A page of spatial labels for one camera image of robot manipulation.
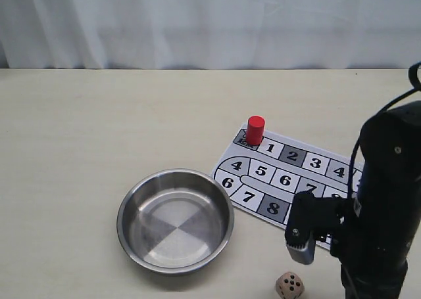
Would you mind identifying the wooden die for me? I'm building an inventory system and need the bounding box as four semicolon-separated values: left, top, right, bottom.
275;271;305;299

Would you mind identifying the numbered paper game board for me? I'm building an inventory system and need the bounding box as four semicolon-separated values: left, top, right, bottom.
211;124;349;229

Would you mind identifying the white curtain backdrop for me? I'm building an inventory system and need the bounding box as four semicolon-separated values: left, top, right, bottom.
1;0;420;70

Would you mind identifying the red cylinder game piece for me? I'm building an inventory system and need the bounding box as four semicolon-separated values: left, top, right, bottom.
245;115;265;146

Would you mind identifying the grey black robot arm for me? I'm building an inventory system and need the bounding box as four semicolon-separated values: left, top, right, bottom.
335;101;420;298

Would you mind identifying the stainless steel bowl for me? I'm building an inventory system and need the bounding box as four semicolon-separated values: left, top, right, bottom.
116;168;234;276

